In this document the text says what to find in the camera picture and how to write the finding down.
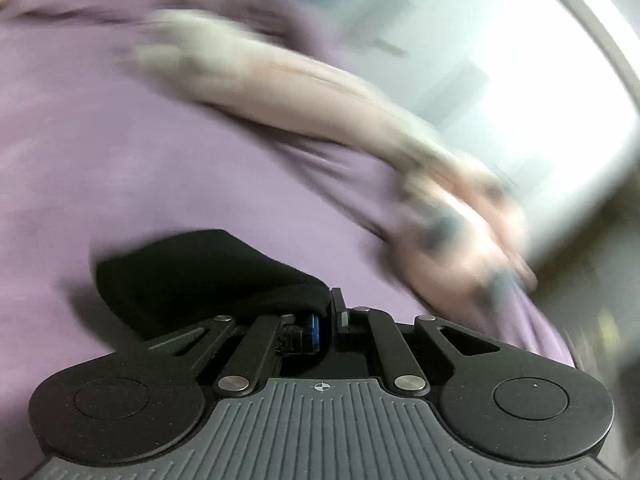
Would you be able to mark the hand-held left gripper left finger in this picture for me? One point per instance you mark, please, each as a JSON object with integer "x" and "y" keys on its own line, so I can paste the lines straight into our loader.
{"x": 315, "y": 332}

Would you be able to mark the purple bed sheet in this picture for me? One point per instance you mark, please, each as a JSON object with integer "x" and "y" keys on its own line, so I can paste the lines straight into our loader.
{"x": 100, "y": 160}

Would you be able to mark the black sock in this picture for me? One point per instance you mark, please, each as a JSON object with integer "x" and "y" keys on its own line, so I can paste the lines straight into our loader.
{"x": 200, "y": 275}

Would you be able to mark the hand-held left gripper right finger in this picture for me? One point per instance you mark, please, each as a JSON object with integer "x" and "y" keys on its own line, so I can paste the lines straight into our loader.
{"x": 339, "y": 311}

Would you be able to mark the pink plush toy grey feet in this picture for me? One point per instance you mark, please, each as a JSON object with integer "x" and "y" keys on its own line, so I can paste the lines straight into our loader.
{"x": 300, "y": 95}

